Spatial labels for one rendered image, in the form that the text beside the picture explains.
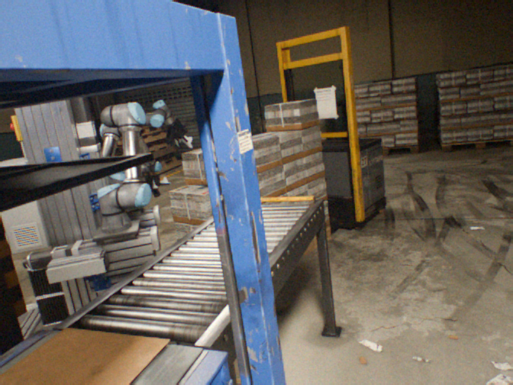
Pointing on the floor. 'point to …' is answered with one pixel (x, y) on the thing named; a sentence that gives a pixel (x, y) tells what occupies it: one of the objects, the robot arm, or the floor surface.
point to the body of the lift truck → (374, 160)
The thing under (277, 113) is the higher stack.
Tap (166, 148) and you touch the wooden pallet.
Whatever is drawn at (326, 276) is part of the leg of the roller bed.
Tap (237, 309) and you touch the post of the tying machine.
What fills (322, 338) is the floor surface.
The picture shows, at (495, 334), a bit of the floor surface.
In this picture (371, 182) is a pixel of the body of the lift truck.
